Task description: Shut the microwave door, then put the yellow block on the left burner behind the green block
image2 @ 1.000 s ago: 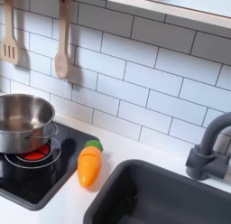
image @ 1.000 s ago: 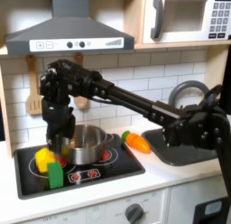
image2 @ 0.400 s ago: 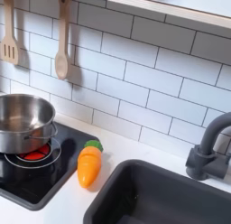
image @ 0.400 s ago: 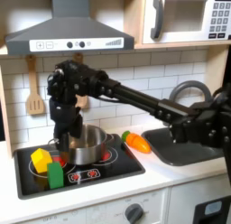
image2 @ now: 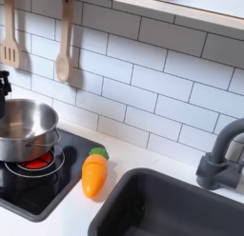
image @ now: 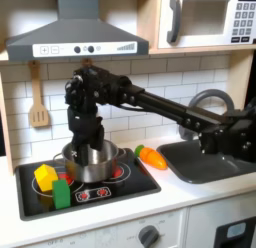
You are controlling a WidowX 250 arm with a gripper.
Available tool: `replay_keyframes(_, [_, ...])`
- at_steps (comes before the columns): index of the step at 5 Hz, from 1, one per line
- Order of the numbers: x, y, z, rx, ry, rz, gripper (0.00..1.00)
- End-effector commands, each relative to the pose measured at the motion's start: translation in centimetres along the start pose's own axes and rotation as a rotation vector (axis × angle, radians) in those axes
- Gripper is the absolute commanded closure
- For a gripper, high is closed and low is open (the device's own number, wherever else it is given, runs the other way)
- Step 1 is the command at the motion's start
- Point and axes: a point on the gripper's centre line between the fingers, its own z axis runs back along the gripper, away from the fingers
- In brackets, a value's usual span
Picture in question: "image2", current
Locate wooden shelf cabinet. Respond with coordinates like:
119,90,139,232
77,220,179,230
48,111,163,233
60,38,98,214
112,0,244,32

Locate black toy stove top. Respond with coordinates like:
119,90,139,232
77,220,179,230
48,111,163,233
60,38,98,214
0,128,106,223

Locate wooden slotted spatula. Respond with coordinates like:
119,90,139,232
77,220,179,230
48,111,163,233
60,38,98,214
0,0,21,69

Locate wooden spoon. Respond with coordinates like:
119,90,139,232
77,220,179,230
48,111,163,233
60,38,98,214
55,0,77,83

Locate orange toy carrot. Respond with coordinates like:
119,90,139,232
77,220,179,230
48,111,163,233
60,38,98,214
81,147,110,199

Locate dark grey tap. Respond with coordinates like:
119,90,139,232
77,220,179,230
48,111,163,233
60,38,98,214
195,118,244,190

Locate dark grey sink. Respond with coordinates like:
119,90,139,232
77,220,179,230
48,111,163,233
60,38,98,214
88,167,244,236

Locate steel pot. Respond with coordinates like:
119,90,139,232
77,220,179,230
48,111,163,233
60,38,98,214
0,98,62,163

